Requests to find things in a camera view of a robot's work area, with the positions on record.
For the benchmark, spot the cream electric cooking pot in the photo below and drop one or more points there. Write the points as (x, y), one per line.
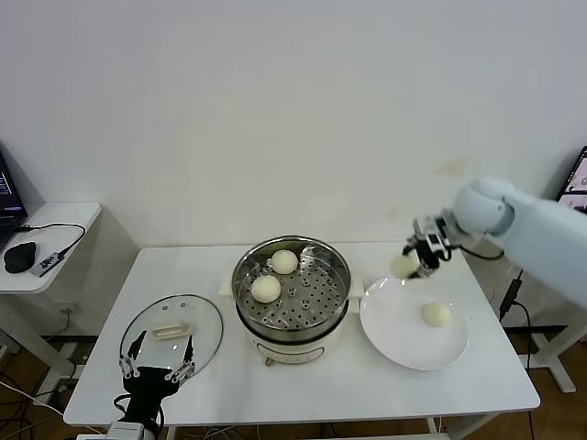
(293, 350)

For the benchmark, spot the white side table with mouse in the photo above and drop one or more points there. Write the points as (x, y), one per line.
(69, 214)

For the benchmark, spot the grey laptop with bright screen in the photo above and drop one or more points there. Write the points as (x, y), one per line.
(575, 181)

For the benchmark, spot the white wall outlet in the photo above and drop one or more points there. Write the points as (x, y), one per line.
(68, 310)

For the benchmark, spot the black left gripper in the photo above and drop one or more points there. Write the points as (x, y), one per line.
(149, 388)

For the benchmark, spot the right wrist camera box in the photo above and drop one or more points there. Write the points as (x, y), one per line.
(433, 239)

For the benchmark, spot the white side table with label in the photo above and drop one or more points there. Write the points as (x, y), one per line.
(564, 371)

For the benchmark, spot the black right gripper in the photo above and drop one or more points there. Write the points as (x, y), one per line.
(435, 260)

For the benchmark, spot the black computer mouse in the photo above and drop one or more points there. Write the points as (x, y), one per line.
(19, 256)

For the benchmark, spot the white steamed baozi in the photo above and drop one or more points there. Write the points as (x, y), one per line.
(284, 262)
(436, 315)
(266, 289)
(402, 268)

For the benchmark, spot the grey usb hub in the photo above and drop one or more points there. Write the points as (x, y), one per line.
(46, 264)

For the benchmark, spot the perforated steel steamer basket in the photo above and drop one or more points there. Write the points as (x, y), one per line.
(312, 298)

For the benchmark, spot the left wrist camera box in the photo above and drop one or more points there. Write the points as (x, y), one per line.
(125, 431)

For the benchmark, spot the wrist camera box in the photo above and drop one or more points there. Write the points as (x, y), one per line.
(433, 239)
(125, 431)

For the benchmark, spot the black laptop with dark screen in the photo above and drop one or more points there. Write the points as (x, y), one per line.
(9, 192)

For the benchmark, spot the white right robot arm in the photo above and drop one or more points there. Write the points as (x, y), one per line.
(541, 247)

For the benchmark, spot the white round plate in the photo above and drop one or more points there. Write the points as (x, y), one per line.
(399, 330)

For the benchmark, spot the white work table leg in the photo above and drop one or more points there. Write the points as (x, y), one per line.
(432, 426)
(171, 433)

